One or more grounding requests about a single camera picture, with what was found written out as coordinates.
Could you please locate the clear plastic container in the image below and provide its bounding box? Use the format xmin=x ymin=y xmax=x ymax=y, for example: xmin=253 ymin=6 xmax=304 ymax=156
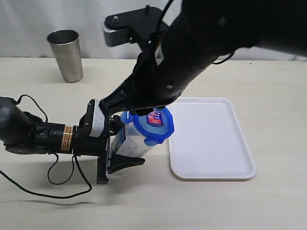
xmin=107 ymin=110 xmax=168 ymax=173

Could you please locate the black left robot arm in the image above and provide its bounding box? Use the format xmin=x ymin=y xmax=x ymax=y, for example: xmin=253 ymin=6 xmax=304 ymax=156
xmin=0 ymin=97 xmax=145 ymax=184

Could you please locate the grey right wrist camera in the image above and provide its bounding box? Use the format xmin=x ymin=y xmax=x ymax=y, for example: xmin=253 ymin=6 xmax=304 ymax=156
xmin=103 ymin=21 xmax=130 ymax=47

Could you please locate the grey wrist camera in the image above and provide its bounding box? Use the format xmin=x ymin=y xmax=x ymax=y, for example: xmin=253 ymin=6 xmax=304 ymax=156
xmin=103 ymin=21 xmax=130 ymax=47
xmin=89 ymin=99 xmax=105 ymax=138

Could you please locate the white backdrop curtain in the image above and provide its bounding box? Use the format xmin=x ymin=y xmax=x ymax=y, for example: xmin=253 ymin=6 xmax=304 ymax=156
xmin=0 ymin=0 xmax=307 ymax=61

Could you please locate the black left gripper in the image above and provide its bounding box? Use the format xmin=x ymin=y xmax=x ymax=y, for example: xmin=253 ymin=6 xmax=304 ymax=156
xmin=73 ymin=99 xmax=145 ymax=184

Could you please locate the blue plastic lid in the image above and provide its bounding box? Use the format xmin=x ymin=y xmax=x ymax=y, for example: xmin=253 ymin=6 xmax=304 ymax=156
xmin=129 ymin=107 xmax=174 ymax=146

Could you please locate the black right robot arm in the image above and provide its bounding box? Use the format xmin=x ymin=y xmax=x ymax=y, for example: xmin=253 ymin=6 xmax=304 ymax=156
xmin=99 ymin=0 xmax=307 ymax=115

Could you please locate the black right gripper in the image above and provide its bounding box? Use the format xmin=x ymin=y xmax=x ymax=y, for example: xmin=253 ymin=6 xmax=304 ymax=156
xmin=99 ymin=6 xmax=173 ymax=116

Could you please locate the white plastic tray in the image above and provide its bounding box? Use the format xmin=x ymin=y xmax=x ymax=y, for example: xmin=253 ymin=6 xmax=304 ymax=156
xmin=168 ymin=97 xmax=257 ymax=181

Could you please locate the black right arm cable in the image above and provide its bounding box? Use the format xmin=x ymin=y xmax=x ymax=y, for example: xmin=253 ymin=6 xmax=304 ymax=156
xmin=147 ymin=0 xmax=236 ymax=65

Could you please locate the stainless steel cup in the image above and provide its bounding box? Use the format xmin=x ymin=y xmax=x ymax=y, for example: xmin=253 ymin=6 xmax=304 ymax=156
xmin=47 ymin=29 xmax=83 ymax=83

